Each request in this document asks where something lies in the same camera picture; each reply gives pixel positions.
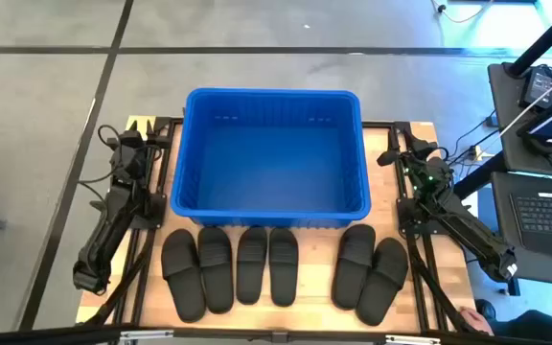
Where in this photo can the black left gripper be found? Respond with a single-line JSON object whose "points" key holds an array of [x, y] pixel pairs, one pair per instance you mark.
{"points": [[134, 153]]}

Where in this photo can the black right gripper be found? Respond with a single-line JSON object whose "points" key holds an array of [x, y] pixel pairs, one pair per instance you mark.
{"points": [[427, 172]]}

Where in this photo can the black rubber slide sandal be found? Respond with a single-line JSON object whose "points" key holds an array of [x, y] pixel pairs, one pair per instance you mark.
{"points": [[182, 278], [381, 287], [216, 273], [352, 268], [283, 268], [251, 268]]}

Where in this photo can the blue plastic bin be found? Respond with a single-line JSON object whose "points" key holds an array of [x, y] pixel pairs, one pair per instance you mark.
{"points": [[276, 167]]}

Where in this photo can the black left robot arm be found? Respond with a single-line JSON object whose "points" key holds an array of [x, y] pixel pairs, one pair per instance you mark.
{"points": [[106, 235]]}

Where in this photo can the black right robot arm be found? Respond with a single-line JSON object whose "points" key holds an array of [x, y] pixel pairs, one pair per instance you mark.
{"points": [[477, 242]]}

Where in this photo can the yellow power plug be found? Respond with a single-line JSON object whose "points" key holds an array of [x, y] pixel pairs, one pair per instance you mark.
{"points": [[476, 153]]}

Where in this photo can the short black metal pole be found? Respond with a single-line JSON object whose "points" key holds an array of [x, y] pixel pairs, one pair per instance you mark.
{"points": [[477, 177]]}

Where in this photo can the white paper on floor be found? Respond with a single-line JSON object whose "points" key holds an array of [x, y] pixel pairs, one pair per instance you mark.
{"points": [[470, 201]]}

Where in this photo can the black desk with monitor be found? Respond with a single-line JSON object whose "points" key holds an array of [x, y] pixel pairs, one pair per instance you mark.
{"points": [[511, 139]]}

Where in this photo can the black power adapter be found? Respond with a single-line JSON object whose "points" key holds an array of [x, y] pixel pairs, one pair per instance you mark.
{"points": [[537, 86]]}

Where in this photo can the black desk with laptop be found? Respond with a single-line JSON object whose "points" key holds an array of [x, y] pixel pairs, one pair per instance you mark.
{"points": [[506, 268]]}

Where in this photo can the black laptop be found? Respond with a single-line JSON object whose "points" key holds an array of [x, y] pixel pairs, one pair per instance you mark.
{"points": [[549, 215]]}

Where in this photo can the person's shoe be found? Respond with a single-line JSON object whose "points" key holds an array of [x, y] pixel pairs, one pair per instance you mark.
{"points": [[486, 309]]}

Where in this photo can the long black metal pole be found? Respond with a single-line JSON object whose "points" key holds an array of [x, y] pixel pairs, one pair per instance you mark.
{"points": [[544, 40]]}

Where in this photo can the person's hand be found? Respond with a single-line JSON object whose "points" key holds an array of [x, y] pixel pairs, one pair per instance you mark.
{"points": [[472, 318]]}

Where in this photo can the black crossbeam with silver brackets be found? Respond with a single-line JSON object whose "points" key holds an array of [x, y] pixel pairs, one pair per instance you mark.
{"points": [[218, 335]]}

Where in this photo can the black aluminium rig frame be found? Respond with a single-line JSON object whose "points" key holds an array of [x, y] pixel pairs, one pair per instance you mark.
{"points": [[165, 122]]}

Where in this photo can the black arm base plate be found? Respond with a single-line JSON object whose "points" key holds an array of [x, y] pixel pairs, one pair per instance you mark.
{"points": [[406, 218], [157, 218]]}

